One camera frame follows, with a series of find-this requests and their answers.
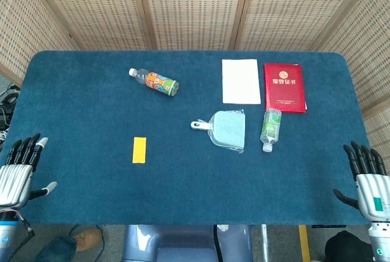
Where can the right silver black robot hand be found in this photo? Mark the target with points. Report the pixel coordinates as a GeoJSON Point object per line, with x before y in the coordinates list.
{"type": "Point", "coordinates": [371, 189]}

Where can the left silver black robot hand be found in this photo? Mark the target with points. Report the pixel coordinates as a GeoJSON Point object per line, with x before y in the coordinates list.
{"type": "Point", "coordinates": [15, 182]}

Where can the yellow rectangular card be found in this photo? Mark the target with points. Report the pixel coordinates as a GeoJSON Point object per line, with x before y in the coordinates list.
{"type": "Point", "coordinates": [139, 150]}

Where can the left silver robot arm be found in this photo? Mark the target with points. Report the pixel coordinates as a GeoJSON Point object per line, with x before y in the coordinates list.
{"type": "Point", "coordinates": [6, 231]}

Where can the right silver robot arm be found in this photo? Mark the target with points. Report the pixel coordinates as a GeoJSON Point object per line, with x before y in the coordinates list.
{"type": "Point", "coordinates": [379, 240]}

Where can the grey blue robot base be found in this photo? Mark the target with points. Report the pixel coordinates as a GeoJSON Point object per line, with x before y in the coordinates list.
{"type": "Point", "coordinates": [186, 243]}

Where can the black bag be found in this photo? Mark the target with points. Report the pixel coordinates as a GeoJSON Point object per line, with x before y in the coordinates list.
{"type": "Point", "coordinates": [347, 246]}

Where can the blue jeans leg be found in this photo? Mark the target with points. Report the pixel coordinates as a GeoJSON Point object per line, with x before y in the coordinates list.
{"type": "Point", "coordinates": [55, 249]}

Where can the brown shoe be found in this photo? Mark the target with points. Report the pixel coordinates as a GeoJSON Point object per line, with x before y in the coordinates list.
{"type": "Point", "coordinates": [88, 238]}

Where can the green label water bottle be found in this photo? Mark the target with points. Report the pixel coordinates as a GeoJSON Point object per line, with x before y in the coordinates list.
{"type": "Point", "coordinates": [270, 129]}

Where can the white metal pole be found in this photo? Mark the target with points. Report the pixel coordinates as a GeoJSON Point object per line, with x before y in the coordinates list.
{"type": "Point", "coordinates": [264, 243]}

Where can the red certificate book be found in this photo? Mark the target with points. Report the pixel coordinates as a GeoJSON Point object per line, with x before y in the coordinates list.
{"type": "Point", "coordinates": [285, 87]}

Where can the light blue plastic dustpan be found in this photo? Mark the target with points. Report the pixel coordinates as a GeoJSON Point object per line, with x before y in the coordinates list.
{"type": "Point", "coordinates": [227, 132]}

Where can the white paper sheet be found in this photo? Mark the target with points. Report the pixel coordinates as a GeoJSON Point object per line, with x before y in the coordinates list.
{"type": "Point", "coordinates": [240, 81]}

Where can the orange label drink bottle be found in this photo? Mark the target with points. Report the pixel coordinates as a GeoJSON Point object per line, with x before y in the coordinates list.
{"type": "Point", "coordinates": [157, 82]}

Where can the blue carpet table cover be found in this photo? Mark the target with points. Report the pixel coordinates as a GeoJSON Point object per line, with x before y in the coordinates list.
{"type": "Point", "coordinates": [189, 176]}

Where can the woven bamboo folding screen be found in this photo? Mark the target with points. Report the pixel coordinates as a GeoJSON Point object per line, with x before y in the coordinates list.
{"type": "Point", "coordinates": [195, 9]}

